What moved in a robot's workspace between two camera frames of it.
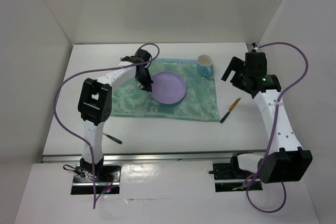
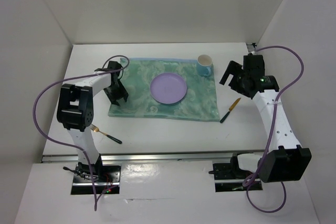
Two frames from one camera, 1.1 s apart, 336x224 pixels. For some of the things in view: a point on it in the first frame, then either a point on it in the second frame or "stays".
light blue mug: x=204 y=62 stays
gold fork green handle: x=112 y=138 stays
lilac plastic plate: x=168 y=87 stays
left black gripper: x=146 y=85 -> x=122 y=92
